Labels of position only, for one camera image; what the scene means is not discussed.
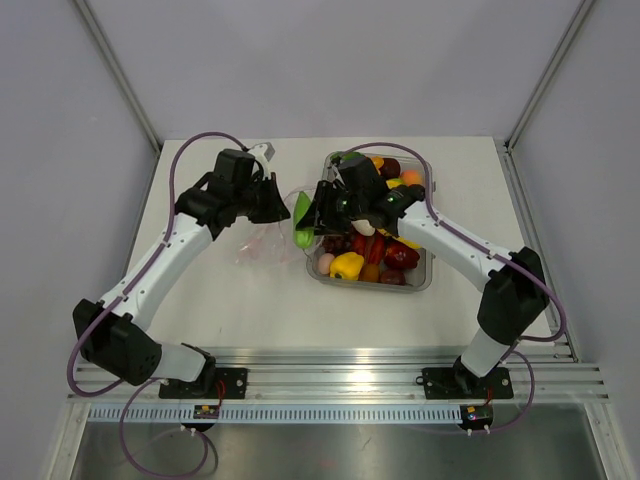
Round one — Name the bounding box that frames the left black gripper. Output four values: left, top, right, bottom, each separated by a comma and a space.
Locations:
233, 172, 291, 224

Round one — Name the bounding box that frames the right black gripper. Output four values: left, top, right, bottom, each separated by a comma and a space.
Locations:
298, 180, 368, 237

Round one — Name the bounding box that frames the green bitter gourd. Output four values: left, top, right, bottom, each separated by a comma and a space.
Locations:
292, 191, 315, 250

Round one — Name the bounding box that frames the dark red grape bunch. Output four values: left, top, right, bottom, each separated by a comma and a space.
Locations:
321, 235, 351, 256

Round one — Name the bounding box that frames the clear pink zip top bag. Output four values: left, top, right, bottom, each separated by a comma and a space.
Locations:
236, 185, 320, 268

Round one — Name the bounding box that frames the yellow bell pepper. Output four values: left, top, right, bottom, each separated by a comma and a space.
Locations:
329, 252, 365, 280

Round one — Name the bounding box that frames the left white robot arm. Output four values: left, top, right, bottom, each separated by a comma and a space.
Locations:
73, 142, 290, 398

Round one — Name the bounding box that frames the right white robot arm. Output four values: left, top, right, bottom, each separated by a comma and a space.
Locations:
293, 154, 552, 398

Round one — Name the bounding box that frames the clear plastic food container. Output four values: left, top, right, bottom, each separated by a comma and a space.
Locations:
305, 152, 435, 293

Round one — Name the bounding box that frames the pink egg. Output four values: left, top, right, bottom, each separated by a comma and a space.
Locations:
317, 253, 335, 275

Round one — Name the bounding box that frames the red crayfish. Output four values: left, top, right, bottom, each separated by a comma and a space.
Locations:
351, 232, 386, 265

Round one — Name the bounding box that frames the green bell pepper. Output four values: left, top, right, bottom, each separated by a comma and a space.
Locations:
330, 151, 364, 165

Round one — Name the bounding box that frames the red bell pepper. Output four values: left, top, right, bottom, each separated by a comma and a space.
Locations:
383, 240, 420, 270

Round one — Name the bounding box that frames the dark red apple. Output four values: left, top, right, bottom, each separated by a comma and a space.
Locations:
379, 269, 406, 286

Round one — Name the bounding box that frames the orange peach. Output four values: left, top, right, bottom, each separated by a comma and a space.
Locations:
400, 170, 424, 186

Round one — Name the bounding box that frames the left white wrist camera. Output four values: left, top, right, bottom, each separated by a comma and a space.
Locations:
248, 142, 275, 178

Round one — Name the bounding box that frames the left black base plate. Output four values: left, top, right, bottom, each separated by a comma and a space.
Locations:
159, 367, 249, 400

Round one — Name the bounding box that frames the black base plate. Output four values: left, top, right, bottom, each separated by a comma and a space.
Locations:
159, 367, 249, 400
415, 367, 514, 400

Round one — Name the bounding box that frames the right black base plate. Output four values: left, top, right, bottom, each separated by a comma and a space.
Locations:
415, 367, 514, 400

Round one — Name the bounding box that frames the left aluminium frame post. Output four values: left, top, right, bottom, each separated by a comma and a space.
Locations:
70, 0, 163, 157

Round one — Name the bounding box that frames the aluminium frame post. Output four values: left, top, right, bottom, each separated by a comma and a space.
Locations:
504, 0, 599, 154
70, 0, 163, 157

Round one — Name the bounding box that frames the slotted white cable duct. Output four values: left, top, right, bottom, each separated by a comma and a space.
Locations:
88, 404, 462, 425

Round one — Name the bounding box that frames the aluminium mounting rail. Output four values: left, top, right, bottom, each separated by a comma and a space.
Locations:
67, 345, 611, 404

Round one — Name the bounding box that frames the right aluminium frame post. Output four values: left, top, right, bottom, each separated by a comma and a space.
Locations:
504, 0, 599, 154

